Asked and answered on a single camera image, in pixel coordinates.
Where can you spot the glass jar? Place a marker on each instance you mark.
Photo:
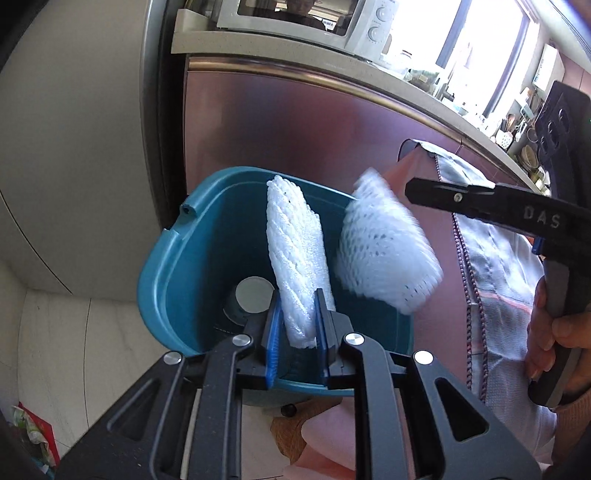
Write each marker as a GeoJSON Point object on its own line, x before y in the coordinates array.
{"type": "Point", "coordinates": [406, 59]}

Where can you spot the grey cloth with braided trim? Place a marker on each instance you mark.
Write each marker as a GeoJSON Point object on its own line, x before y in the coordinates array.
{"type": "Point", "coordinates": [498, 286]}

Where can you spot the teal plastic bin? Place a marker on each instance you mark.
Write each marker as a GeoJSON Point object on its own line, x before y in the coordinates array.
{"type": "Point", "coordinates": [184, 277]}

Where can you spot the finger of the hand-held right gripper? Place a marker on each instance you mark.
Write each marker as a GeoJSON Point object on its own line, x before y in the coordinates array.
{"type": "Point", "coordinates": [443, 196]}

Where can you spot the white microwave oven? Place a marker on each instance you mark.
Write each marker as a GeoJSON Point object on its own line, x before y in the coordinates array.
{"type": "Point", "coordinates": [295, 21]}

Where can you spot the white foam net sleeve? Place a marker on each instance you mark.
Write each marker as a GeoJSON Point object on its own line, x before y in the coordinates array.
{"type": "Point", "coordinates": [295, 249]}
{"type": "Point", "coordinates": [383, 244]}

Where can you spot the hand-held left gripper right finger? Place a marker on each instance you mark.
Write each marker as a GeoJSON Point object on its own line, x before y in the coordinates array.
{"type": "Point", "coordinates": [322, 341]}

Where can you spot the patterned paper cup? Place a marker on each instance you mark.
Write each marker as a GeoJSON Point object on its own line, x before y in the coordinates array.
{"type": "Point", "coordinates": [254, 295]}

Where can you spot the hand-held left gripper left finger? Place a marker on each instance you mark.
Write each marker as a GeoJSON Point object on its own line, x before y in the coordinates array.
{"type": "Point", "coordinates": [273, 341]}

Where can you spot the red snack packet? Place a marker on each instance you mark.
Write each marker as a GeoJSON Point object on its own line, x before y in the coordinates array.
{"type": "Point", "coordinates": [41, 429]}

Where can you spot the person's right forearm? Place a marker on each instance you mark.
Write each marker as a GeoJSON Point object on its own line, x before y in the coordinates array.
{"type": "Point", "coordinates": [577, 424]}

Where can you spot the person's right hand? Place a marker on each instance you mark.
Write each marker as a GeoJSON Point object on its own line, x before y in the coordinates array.
{"type": "Point", "coordinates": [575, 332]}

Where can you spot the reddish glossy cabinet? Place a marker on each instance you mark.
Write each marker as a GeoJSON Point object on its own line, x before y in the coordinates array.
{"type": "Point", "coordinates": [286, 124]}

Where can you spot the grey refrigerator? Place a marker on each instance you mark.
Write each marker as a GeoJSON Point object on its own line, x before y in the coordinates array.
{"type": "Point", "coordinates": [69, 138]}

